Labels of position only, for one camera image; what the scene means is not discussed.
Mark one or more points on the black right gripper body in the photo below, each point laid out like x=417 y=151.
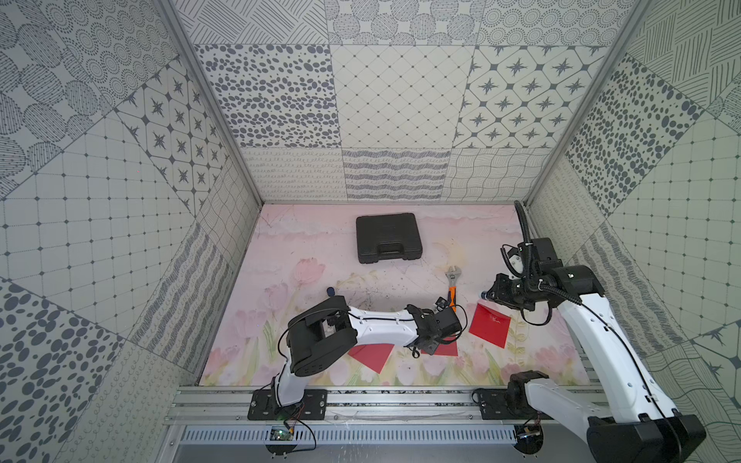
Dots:
x=519 y=293

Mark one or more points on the silver adjustable wrench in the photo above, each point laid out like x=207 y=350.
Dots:
x=453 y=273

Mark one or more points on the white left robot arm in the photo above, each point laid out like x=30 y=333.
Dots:
x=316 y=339

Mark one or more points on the black plastic tool case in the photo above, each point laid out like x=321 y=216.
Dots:
x=388 y=237

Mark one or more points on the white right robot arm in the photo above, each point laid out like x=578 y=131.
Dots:
x=642 y=423

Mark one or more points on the red envelope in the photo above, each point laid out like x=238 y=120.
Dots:
x=490 y=326
x=450 y=350
x=374 y=357

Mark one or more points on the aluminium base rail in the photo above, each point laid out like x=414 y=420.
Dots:
x=325 y=405

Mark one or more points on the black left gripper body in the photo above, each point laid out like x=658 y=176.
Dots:
x=443 y=320

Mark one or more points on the left green circuit board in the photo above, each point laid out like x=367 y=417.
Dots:
x=281 y=442

